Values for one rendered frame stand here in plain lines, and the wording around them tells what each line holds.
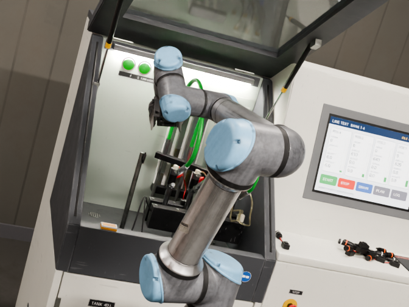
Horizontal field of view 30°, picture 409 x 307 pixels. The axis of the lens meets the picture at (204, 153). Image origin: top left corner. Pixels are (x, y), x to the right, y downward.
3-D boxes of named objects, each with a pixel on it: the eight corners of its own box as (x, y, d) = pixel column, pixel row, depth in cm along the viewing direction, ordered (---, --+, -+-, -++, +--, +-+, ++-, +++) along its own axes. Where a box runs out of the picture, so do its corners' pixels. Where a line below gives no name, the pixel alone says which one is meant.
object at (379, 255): (344, 258, 265) (350, 244, 264) (333, 245, 275) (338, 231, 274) (401, 269, 272) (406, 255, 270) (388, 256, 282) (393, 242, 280)
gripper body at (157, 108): (152, 127, 220) (152, 103, 209) (154, 103, 224) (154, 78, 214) (179, 128, 220) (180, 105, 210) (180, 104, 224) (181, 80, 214)
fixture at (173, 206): (142, 246, 263) (153, 206, 259) (137, 234, 272) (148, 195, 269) (232, 262, 273) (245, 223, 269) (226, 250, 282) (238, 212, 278)
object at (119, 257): (67, 272, 237) (80, 225, 233) (67, 265, 241) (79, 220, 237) (251, 301, 255) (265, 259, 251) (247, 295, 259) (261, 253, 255)
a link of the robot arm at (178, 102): (208, 111, 197) (201, 77, 202) (170, 105, 191) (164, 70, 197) (194, 128, 202) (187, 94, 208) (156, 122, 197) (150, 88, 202)
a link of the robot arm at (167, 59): (155, 70, 196) (151, 44, 200) (155, 95, 205) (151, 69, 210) (185, 66, 197) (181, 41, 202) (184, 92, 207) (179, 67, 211)
